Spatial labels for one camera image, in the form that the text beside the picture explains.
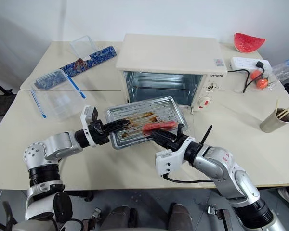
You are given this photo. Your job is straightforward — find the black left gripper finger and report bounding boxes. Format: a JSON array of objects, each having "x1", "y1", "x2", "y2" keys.
[
  {"x1": 103, "y1": 119, "x2": 131, "y2": 129},
  {"x1": 105, "y1": 125, "x2": 129, "y2": 134}
]

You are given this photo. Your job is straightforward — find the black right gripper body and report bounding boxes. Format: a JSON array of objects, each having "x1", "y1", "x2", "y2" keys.
[{"x1": 162, "y1": 136, "x2": 187, "y2": 151}]

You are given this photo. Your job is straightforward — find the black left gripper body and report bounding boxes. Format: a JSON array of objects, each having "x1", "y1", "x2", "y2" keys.
[{"x1": 88, "y1": 120, "x2": 110, "y2": 146}]

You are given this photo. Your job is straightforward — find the silver metal baking tray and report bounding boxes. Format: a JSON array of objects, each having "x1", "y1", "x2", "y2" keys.
[{"x1": 104, "y1": 96, "x2": 189, "y2": 151}]

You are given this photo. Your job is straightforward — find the red sausage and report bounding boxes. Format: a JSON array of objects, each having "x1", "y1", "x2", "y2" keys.
[{"x1": 142, "y1": 121, "x2": 177, "y2": 133}]

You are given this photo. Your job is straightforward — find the white oven knob red mark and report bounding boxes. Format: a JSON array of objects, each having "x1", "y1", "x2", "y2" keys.
[{"x1": 197, "y1": 95, "x2": 213, "y2": 110}]

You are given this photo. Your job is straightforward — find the cream toaster oven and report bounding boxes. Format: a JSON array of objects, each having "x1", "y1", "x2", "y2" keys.
[{"x1": 116, "y1": 33, "x2": 228, "y2": 113}]

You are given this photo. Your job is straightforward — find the clear plastic container blue clips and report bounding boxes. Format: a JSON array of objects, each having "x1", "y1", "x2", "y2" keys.
[{"x1": 28, "y1": 69, "x2": 87, "y2": 122}]

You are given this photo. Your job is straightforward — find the brown knot ornament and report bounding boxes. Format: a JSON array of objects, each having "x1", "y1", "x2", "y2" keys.
[{"x1": 75, "y1": 58, "x2": 86, "y2": 71}]

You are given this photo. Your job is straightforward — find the long blue patterned box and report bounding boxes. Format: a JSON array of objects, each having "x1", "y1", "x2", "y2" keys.
[{"x1": 35, "y1": 46, "x2": 118, "y2": 90}]

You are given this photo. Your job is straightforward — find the dark rounded shape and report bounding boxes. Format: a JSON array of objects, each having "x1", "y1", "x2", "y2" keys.
[
  {"x1": 103, "y1": 205, "x2": 138, "y2": 231},
  {"x1": 168, "y1": 203, "x2": 194, "y2": 231}
]

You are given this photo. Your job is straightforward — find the clear plastic lid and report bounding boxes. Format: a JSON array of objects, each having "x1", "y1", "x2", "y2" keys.
[{"x1": 69, "y1": 35, "x2": 98, "y2": 60}]

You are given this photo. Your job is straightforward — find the steel cup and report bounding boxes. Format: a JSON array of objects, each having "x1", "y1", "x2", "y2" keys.
[{"x1": 259, "y1": 111, "x2": 289, "y2": 134}]

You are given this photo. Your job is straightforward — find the white power strip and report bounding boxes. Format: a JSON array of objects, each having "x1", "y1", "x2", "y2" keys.
[{"x1": 229, "y1": 56, "x2": 273, "y2": 72}]

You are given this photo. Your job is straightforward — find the black object beside table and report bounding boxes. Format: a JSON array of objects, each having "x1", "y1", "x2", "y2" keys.
[{"x1": 0, "y1": 94, "x2": 17, "y2": 115}]

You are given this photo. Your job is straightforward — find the red watermelon slice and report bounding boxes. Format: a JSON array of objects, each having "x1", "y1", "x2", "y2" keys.
[{"x1": 233, "y1": 32, "x2": 267, "y2": 54}]

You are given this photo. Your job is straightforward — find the clear plastic bag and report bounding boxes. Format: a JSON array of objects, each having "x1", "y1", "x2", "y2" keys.
[{"x1": 264, "y1": 57, "x2": 289, "y2": 92}]

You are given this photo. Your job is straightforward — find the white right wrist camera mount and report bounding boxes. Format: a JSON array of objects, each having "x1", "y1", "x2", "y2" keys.
[{"x1": 155, "y1": 136, "x2": 196, "y2": 178}]

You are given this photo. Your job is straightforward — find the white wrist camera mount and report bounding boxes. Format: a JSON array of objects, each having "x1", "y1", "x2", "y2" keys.
[
  {"x1": 79, "y1": 105, "x2": 101, "y2": 148},
  {"x1": 155, "y1": 136, "x2": 196, "y2": 178}
]

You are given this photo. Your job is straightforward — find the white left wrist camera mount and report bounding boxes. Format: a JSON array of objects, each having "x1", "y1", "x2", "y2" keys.
[{"x1": 79, "y1": 105, "x2": 101, "y2": 148}]

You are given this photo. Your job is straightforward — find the black cable tie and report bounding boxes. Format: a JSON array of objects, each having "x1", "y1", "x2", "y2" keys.
[{"x1": 199, "y1": 125, "x2": 213, "y2": 146}]

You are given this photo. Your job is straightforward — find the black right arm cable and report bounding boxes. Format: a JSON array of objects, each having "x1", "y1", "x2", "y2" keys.
[{"x1": 162, "y1": 173, "x2": 215, "y2": 185}]

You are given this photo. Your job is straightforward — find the wire oven rack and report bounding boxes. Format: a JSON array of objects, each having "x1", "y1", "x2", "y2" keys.
[{"x1": 131, "y1": 84, "x2": 191, "y2": 92}]

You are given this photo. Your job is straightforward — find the black oven power cord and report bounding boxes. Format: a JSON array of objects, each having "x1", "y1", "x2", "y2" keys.
[{"x1": 227, "y1": 68, "x2": 265, "y2": 93}]

